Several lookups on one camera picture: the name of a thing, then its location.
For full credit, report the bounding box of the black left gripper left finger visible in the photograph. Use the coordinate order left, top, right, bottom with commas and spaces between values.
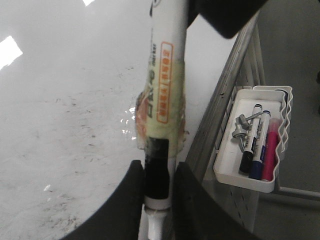
63, 160, 144, 240

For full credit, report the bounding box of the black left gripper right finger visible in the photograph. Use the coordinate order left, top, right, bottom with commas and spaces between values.
172, 162, 258, 240

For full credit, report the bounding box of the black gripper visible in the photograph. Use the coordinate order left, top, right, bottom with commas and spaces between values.
187, 0, 267, 39

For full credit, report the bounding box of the white black whiteboard marker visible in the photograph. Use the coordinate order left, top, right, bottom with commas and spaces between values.
144, 0, 189, 240

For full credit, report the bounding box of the white whiteboard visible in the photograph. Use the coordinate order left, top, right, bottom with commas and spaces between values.
0, 0, 239, 240

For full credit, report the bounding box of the black capped marker in tray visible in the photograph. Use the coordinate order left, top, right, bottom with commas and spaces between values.
239, 104, 263, 174

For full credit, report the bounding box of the blue capped marker in tray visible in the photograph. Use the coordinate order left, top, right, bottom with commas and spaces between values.
249, 110, 271, 180

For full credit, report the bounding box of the grey metal bolt lower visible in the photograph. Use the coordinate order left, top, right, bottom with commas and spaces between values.
231, 124, 247, 152

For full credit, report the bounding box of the grey metal bolt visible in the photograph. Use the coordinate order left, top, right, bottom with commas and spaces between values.
235, 111, 262, 130
231, 124, 247, 152

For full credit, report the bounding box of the white plastic marker tray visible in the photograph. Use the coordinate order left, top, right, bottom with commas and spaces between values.
213, 85, 293, 193

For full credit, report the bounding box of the grey metal bolt upper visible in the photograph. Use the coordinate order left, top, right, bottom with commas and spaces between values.
235, 111, 262, 130

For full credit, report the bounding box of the pink marker in tray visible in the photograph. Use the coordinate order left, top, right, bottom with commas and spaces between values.
261, 118, 281, 182

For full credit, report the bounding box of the grey aluminium whiteboard frame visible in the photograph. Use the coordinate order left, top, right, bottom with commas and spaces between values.
185, 12, 259, 182

